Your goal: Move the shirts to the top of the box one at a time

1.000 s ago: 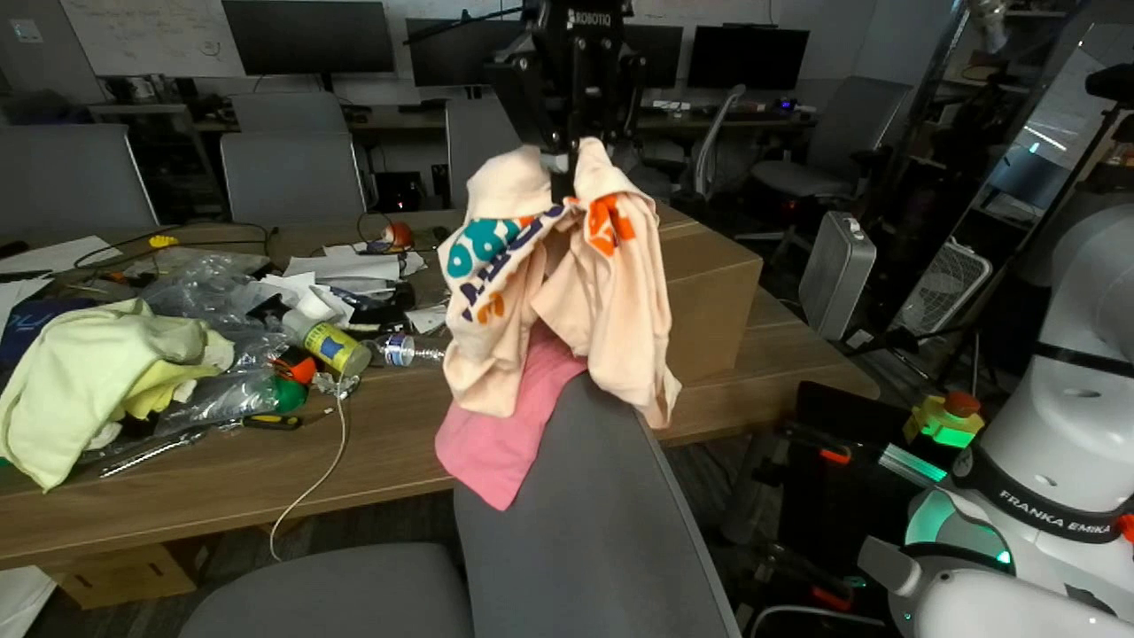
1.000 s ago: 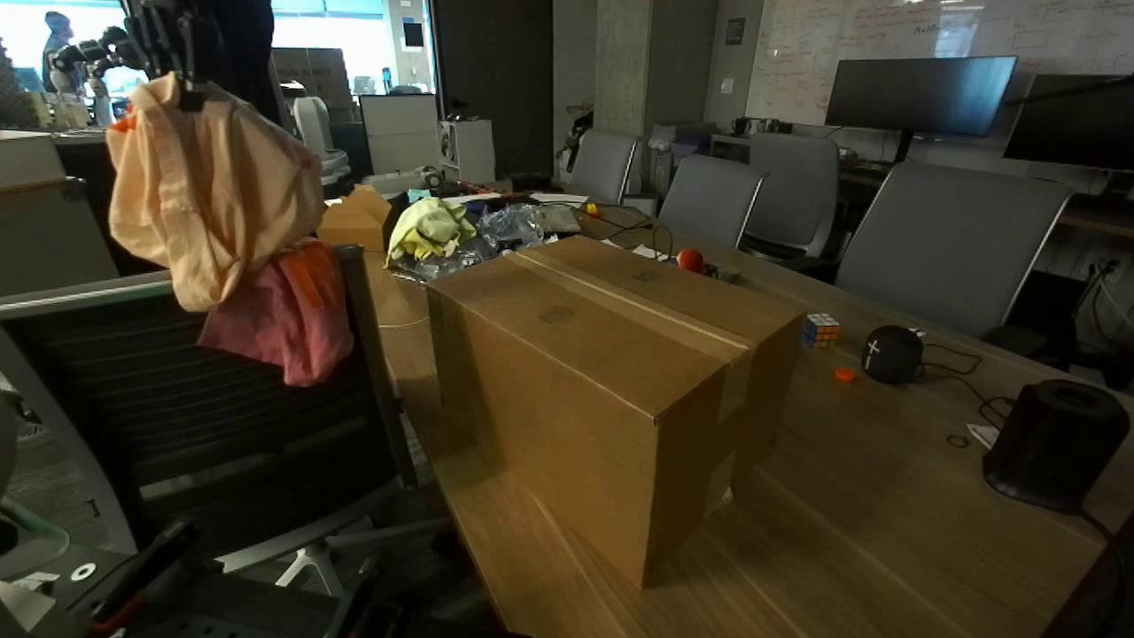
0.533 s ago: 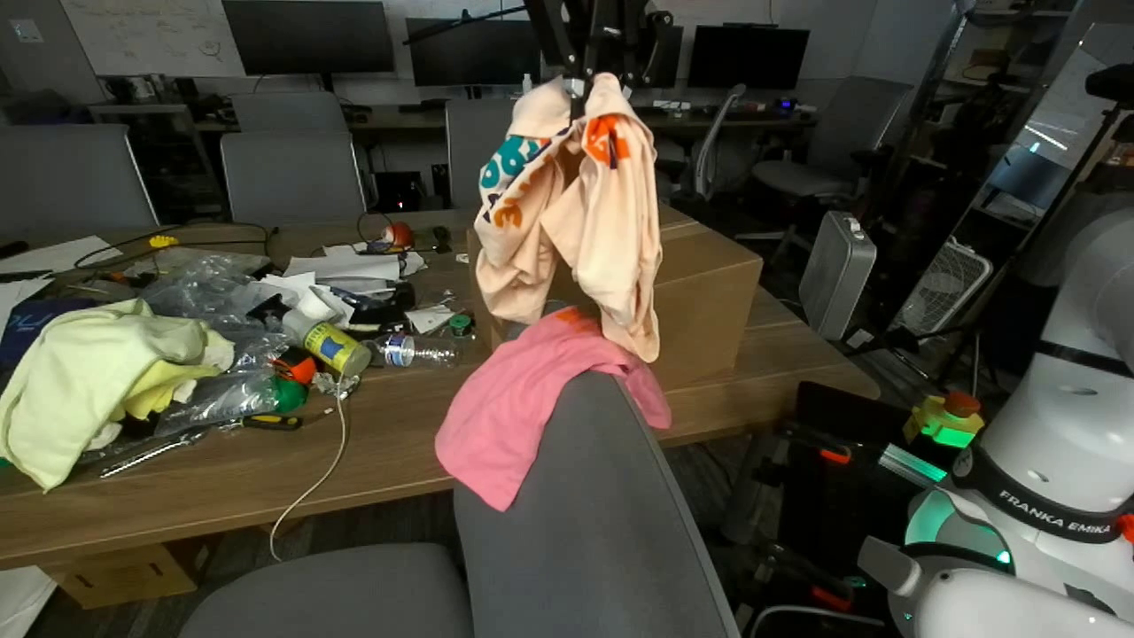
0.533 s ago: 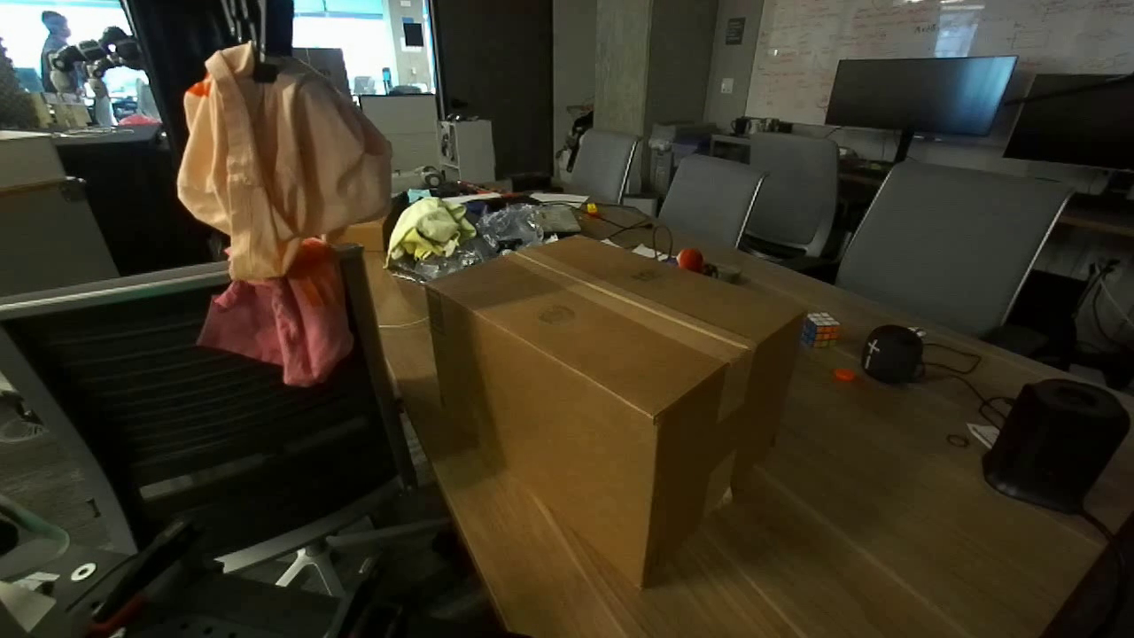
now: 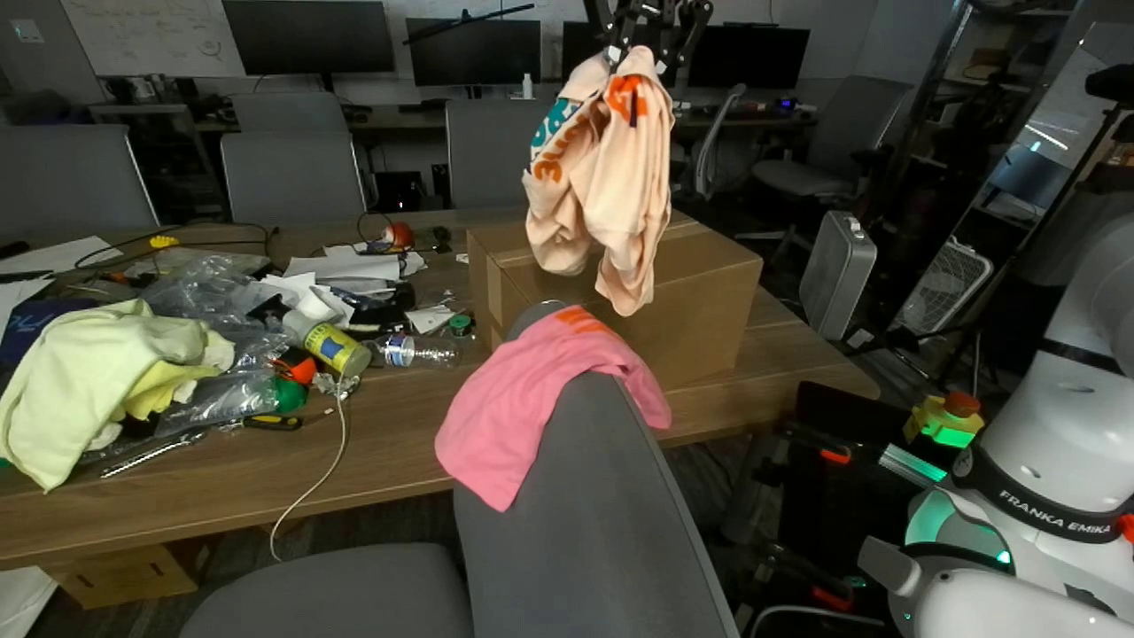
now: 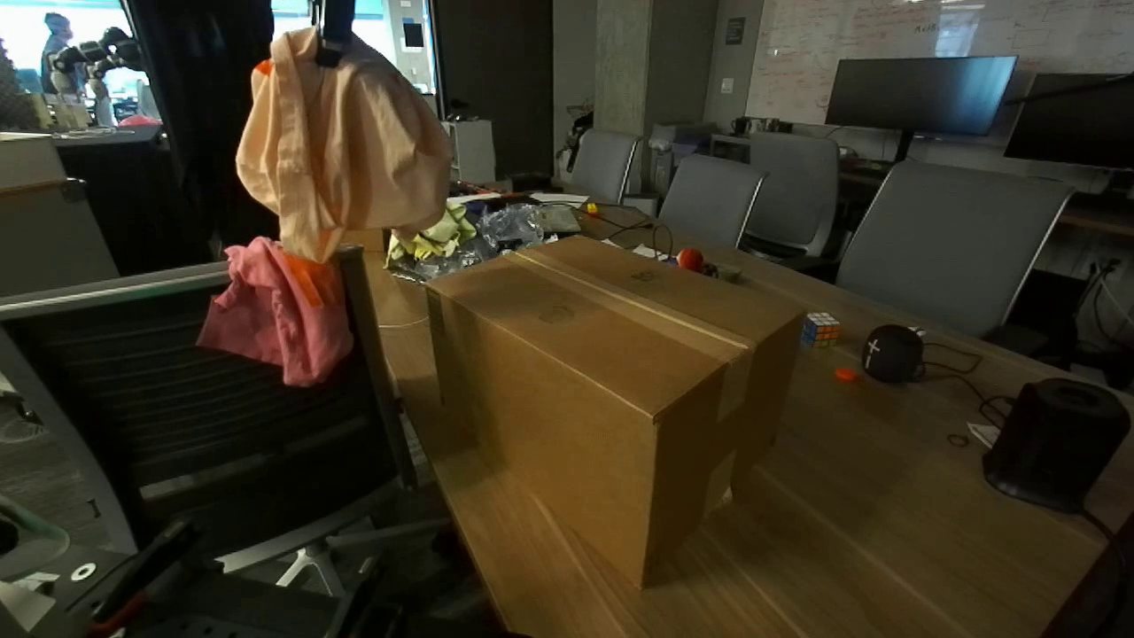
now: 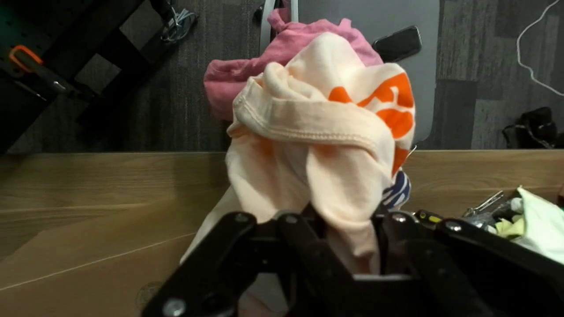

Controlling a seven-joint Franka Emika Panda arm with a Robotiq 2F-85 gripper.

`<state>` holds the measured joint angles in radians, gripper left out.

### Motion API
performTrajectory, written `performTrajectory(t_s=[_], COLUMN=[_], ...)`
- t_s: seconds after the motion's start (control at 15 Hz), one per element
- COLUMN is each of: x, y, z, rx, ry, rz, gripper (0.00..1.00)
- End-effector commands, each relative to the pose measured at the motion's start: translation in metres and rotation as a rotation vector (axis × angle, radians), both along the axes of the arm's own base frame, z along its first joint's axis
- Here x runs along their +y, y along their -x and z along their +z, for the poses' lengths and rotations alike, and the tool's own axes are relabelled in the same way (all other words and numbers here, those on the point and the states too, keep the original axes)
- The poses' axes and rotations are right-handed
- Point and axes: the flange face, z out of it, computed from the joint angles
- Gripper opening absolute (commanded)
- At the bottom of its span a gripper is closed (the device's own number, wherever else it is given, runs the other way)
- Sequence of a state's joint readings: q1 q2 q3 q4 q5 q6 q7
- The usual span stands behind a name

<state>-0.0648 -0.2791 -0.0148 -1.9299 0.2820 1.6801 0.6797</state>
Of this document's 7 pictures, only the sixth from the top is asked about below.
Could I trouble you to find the black cylinder container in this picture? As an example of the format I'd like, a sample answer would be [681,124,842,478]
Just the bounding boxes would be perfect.
[980,377,1134,513]

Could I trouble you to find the white paper sheets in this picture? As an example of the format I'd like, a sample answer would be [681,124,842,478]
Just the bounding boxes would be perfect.
[529,189,589,237]

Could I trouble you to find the small white blue cube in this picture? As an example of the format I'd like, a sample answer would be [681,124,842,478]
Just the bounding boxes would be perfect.
[801,309,842,346]

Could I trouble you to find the clear plastic bag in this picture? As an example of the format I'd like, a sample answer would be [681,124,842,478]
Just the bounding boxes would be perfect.
[466,197,549,255]

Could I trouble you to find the brown cardboard box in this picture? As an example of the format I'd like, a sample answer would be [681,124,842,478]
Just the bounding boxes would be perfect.
[420,231,807,592]

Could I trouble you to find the pink shirt with orange print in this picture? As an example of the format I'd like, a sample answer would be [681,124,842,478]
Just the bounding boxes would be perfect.
[192,234,359,391]

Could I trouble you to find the peach shirt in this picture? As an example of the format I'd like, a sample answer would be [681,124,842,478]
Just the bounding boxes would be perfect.
[229,23,458,266]

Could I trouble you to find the black computer monitor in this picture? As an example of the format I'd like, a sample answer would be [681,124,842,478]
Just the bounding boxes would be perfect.
[822,53,1022,140]
[1004,72,1134,169]

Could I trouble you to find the grey office chair holding shirts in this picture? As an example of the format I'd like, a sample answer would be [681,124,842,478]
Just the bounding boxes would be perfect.
[0,246,417,561]

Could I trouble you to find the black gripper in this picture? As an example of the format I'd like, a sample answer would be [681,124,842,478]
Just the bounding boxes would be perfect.
[312,0,359,68]

